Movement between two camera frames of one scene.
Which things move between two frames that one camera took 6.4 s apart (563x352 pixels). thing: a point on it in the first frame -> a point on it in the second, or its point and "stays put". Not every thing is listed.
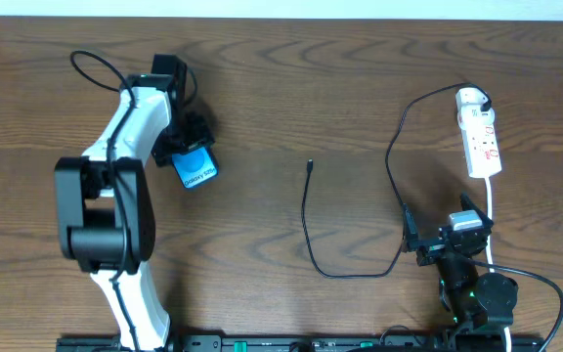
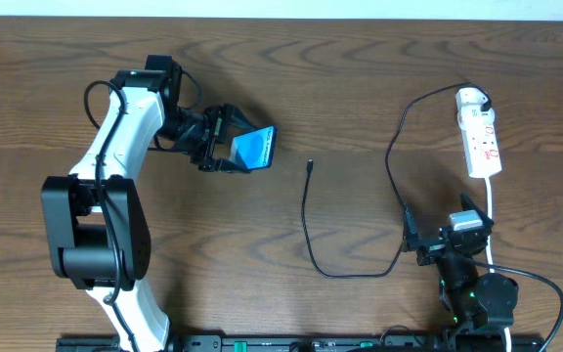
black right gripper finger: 467,204 stays put
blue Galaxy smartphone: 194,166 -> 254,149
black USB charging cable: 487,105 stays put
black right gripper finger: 410,239 stays put
